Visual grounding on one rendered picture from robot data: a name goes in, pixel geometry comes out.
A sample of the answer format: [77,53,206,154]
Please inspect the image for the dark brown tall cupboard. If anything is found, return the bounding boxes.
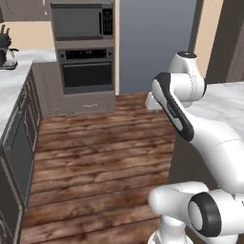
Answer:
[205,0,244,85]

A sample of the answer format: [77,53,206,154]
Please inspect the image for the black knife block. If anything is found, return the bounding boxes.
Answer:
[0,24,12,50]

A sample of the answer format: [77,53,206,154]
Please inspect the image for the dark brown island cabinet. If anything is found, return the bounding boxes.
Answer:
[167,132,223,193]

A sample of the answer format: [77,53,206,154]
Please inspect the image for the dark grey base cupboards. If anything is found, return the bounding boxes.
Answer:
[0,67,43,244]

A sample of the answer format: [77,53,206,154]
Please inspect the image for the steel oven door handle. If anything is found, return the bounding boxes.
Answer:
[61,62,113,67]

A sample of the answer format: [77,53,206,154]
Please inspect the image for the grey wall cupboards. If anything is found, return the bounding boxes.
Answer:
[0,0,52,23]

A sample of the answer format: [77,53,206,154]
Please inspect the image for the steel built-in microwave oven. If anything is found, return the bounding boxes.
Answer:
[50,2,114,42]

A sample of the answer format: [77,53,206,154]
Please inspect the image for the grey tall appliance cabinet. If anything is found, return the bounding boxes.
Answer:
[31,0,121,118]

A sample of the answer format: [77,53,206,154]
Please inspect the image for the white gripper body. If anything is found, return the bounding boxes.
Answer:
[145,93,164,112]

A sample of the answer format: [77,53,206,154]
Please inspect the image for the dark glass oven door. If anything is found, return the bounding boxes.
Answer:
[59,61,114,95]

